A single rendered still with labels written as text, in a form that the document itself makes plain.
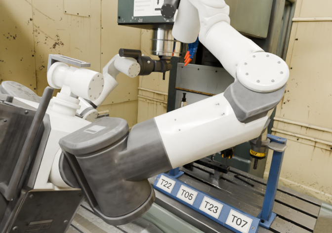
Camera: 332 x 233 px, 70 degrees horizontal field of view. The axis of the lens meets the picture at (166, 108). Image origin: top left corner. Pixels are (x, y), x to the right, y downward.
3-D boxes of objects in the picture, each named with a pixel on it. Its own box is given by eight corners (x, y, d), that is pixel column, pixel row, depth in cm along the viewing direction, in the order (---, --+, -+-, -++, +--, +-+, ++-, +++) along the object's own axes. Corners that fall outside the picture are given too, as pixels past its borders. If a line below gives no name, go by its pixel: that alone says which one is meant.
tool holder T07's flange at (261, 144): (269, 144, 84) (270, 137, 83) (268, 150, 79) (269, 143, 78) (250, 140, 87) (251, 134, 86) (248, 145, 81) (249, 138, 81)
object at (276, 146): (281, 153, 75) (282, 151, 75) (264, 148, 78) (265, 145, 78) (287, 147, 80) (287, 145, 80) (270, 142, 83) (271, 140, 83)
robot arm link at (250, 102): (317, 97, 33) (167, 153, 32) (289, 136, 44) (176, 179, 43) (271, 44, 39) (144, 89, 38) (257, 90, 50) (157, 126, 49)
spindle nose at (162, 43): (188, 57, 116) (190, 31, 113) (165, 56, 105) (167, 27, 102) (165, 55, 127) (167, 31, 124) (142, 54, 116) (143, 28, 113)
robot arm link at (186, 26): (217, -13, 59) (216, 4, 51) (202, 27, 66) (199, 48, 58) (173, -27, 58) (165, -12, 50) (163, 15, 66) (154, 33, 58)
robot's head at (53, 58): (72, 97, 52) (77, 63, 50) (40, 87, 54) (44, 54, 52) (89, 94, 58) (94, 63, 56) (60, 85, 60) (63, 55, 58)
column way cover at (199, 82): (231, 154, 147) (244, 70, 135) (171, 133, 176) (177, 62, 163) (234, 152, 151) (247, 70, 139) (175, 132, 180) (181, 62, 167)
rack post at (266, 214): (268, 229, 85) (284, 153, 78) (253, 222, 89) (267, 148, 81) (276, 215, 93) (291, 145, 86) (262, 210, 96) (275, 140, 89)
